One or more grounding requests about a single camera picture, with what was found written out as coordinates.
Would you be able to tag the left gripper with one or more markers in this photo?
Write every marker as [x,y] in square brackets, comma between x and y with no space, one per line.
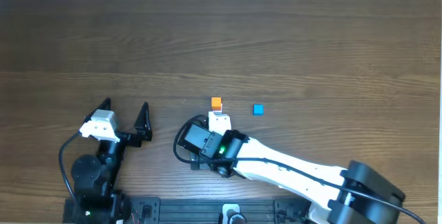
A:
[129,140]

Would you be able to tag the orange cube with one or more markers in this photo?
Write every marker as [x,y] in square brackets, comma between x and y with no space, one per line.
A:
[216,102]

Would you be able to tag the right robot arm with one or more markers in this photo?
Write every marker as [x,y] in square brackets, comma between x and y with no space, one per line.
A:
[293,175]

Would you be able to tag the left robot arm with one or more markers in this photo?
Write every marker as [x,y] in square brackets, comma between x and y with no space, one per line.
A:
[86,175]

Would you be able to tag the blue cube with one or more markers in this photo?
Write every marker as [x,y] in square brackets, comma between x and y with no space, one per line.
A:
[258,110]

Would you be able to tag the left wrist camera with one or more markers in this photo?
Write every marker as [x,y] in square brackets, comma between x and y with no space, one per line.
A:
[100,125]

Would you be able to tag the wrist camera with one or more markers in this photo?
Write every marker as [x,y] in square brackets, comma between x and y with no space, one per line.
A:
[219,123]
[100,125]

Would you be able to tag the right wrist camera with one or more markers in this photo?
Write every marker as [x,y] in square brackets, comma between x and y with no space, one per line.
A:
[219,123]

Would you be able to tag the mounting rail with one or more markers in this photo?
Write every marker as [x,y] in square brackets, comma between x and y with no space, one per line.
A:
[193,210]

